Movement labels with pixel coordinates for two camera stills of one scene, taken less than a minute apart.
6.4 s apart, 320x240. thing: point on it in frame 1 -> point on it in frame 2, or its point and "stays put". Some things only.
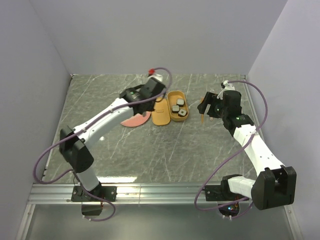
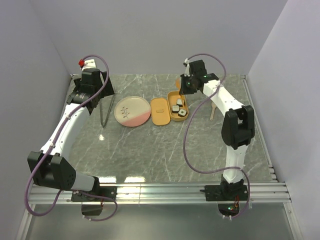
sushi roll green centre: [175, 108] stays put
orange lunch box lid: [160, 116] stays put
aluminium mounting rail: [133, 194] stays put
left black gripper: [153, 106] -> [108, 90]
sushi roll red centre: [182, 113] stays put
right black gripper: [210, 98] -> [183, 90]
